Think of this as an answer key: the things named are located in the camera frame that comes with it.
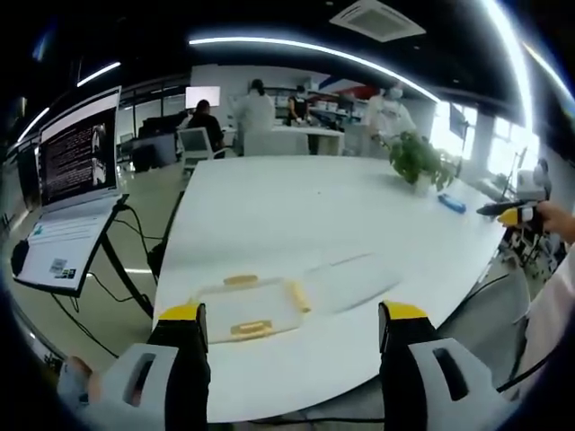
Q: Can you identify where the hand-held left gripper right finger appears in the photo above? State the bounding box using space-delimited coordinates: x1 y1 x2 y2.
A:
378 300 513 426

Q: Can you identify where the black laptop stand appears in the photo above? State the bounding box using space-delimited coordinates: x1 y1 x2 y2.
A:
51 193 188 320

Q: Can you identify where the bright wall monitor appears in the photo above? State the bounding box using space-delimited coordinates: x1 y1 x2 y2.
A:
185 85 223 110

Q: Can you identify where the clear container with yellow clips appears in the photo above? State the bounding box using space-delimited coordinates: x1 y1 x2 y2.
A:
186 271 314 346

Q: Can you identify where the white office chair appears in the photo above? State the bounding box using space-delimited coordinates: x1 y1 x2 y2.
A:
176 127 217 168

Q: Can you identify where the clear plastic lid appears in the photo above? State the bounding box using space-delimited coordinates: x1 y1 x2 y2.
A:
304 252 402 312

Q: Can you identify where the ceiling air vent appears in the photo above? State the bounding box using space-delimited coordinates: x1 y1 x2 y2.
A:
328 0 428 44

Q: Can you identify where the potted green plant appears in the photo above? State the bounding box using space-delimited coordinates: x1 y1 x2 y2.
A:
387 129 456 195

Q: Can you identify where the person's right hand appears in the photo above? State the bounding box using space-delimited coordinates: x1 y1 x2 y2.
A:
537 201 575 246

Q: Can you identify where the white device on stand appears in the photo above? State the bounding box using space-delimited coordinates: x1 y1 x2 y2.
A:
514 157 553 201

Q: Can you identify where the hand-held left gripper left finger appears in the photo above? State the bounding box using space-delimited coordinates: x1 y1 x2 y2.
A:
92 303 212 426

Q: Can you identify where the blue flat object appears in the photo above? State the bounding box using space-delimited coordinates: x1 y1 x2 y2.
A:
437 192 467 213

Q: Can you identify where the open laptop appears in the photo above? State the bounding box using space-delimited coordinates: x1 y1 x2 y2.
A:
12 84 130 298

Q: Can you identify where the grey chair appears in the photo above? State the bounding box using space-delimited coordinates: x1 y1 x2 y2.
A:
438 267 534 396

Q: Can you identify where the black cable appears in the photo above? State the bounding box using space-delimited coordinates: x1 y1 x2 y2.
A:
62 206 156 313
493 309 547 392

